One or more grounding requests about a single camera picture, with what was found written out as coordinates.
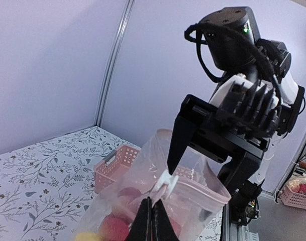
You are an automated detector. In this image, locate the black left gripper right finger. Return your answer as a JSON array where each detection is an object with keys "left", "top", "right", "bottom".
[{"left": 152, "top": 199, "right": 179, "bottom": 241}]

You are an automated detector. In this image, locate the left aluminium frame post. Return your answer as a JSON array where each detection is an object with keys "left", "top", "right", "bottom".
[{"left": 94, "top": 0, "right": 135, "bottom": 127}]

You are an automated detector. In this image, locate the clear zip top bag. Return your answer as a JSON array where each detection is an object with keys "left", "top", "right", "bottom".
[{"left": 72, "top": 129, "right": 231, "bottom": 240}]

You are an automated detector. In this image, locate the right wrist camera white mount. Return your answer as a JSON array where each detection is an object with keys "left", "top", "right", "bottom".
[{"left": 209, "top": 75, "right": 281, "bottom": 139}]

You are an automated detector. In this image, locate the small red peach toy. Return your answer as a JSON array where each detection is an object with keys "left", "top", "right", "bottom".
[{"left": 98, "top": 216, "right": 129, "bottom": 241}]

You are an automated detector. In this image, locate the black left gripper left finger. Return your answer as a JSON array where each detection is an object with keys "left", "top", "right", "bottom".
[{"left": 126, "top": 197, "right": 152, "bottom": 241}]

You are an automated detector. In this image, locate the front aluminium rail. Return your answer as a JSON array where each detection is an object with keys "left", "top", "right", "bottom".
[{"left": 220, "top": 203, "right": 260, "bottom": 241}]

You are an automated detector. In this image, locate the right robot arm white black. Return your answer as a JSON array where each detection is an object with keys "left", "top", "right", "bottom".
[{"left": 167, "top": 7, "right": 305, "bottom": 226}]

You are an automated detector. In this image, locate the floral patterned tablecloth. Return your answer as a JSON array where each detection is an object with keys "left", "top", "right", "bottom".
[{"left": 0, "top": 127, "right": 222, "bottom": 240}]

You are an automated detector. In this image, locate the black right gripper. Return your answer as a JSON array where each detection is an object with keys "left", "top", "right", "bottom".
[{"left": 167, "top": 94, "right": 270, "bottom": 175}]

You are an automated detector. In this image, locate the yellow lemon toy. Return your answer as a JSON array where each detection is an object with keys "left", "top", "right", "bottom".
[{"left": 74, "top": 232, "right": 102, "bottom": 241}]

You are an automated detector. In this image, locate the pink perforated plastic basket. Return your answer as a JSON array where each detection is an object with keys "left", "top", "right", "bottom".
[{"left": 93, "top": 145, "right": 140, "bottom": 194}]

